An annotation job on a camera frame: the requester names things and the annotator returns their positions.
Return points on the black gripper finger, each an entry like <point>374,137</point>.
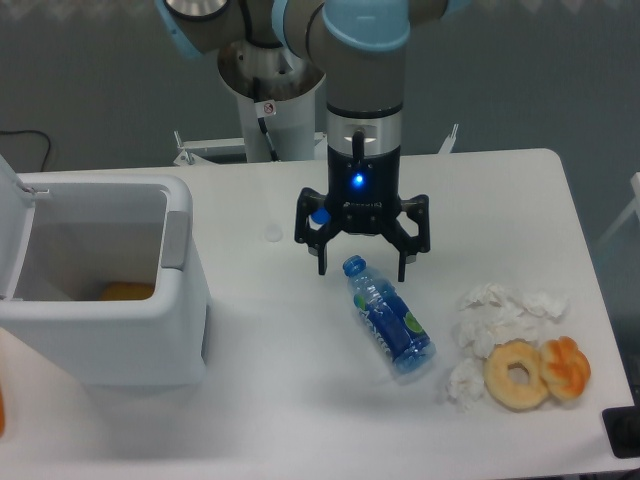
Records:
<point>408,246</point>
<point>310,201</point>

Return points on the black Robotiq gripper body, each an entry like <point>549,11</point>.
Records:
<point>362,188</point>

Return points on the blue plastic water bottle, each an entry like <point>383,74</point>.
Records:
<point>398,333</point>

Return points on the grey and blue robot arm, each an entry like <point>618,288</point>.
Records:
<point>360,46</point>

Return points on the blue bottle cap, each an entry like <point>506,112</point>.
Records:
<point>321,216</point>

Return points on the small clear round lid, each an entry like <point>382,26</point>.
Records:
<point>273,233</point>

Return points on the crumpled white tissue upper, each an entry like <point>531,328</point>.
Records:
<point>493,314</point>

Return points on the crumpled white tissue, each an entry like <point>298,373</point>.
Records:
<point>493,314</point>
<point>465,386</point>

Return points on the crumpled white tissue lower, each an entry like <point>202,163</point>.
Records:
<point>465,386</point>

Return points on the orange item inside bin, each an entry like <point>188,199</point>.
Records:
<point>126,291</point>

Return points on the glazed orange twisted pastry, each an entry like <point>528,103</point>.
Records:
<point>564,368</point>

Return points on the white furniture at right edge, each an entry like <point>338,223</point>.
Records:
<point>631,209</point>

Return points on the white plastic bin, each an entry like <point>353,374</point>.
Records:
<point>65,237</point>

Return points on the black device at table edge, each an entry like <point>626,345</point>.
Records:
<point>622,428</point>

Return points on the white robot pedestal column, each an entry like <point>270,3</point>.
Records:
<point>275,93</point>

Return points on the ring donut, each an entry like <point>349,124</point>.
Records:
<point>512,376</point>

